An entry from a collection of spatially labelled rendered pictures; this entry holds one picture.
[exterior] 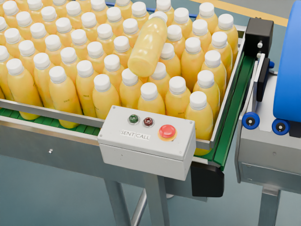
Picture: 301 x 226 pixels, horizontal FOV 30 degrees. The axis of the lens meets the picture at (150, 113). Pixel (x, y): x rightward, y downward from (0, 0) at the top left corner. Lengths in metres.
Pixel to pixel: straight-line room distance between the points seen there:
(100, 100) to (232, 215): 1.14
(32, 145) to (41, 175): 0.97
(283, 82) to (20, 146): 0.79
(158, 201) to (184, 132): 0.29
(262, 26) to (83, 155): 0.61
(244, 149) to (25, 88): 0.60
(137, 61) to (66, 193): 1.28
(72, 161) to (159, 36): 0.46
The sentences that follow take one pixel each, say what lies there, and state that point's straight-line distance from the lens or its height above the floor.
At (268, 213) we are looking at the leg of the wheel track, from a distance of 1.80.
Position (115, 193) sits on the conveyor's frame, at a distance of 1.70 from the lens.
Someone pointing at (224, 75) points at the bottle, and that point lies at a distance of 1.43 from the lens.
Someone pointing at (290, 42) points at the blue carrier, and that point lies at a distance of 1.26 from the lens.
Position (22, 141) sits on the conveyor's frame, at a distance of 1.64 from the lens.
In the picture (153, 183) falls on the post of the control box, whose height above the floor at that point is 0.91.
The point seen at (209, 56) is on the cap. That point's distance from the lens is 1.40.
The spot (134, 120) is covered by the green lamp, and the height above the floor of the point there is 1.11.
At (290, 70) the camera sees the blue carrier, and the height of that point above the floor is 1.18.
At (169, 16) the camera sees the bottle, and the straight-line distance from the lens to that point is 1.58.
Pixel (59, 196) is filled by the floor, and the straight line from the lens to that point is 2.52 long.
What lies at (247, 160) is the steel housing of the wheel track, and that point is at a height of 0.84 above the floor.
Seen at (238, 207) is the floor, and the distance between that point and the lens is 2.40.
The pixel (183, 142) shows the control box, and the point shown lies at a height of 1.10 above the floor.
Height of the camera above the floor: 2.08
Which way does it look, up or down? 50 degrees down
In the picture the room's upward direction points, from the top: 8 degrees counter-clockwise
